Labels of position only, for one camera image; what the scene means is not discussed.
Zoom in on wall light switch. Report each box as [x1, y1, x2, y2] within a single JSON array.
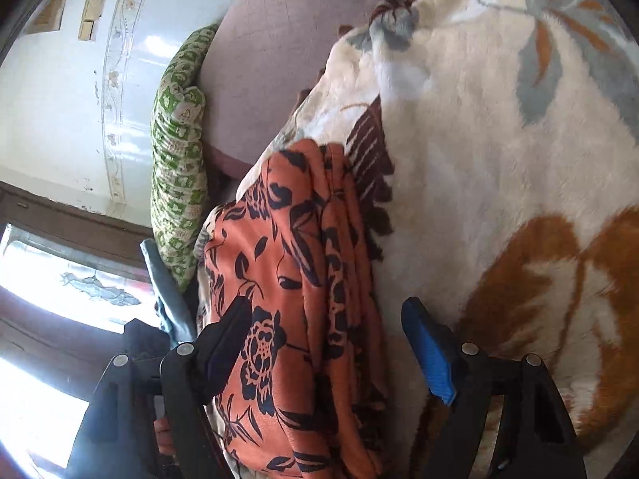
[[77, 0, 107, 44]]

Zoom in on mauve cushion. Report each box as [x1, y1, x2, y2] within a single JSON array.
[[200, 0, 416, 181]]

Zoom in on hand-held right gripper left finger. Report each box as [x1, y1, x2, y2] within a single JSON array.
[[65, 295, 253, 479]]

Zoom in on grey blue cloth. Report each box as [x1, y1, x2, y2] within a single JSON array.
[[140, 238, 198, 348]]

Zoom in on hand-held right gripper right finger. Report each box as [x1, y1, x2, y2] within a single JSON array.
[[401, 297, 588, 479]]

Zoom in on white floral fleece blanket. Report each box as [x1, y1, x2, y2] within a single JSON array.
[[192, 0, 639, 479]]

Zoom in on orange floral garment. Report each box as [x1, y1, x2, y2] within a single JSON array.
[[202, 137, 396, 479]]

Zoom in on green patterned pillow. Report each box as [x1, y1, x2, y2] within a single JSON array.
[[150, 24, 221, 293]]

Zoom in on brown window frame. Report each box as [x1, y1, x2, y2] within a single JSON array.
[[0, 180, 167, 410]]

